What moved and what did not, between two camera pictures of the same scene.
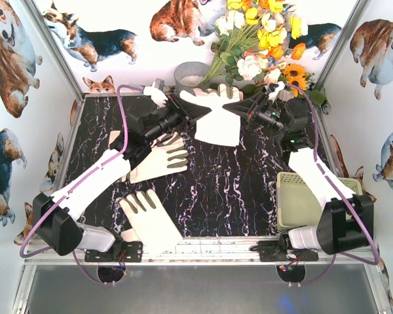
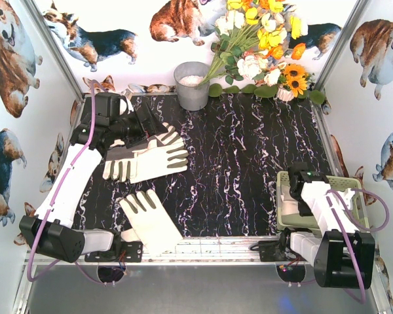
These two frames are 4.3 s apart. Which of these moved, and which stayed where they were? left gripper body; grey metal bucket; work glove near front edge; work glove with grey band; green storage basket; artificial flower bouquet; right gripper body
Moved: work glove with grey band; left gripper body; right gripper body
Stayed: grey metal bucket; work glove near front edge; artificial flower bouquet; green storage basket
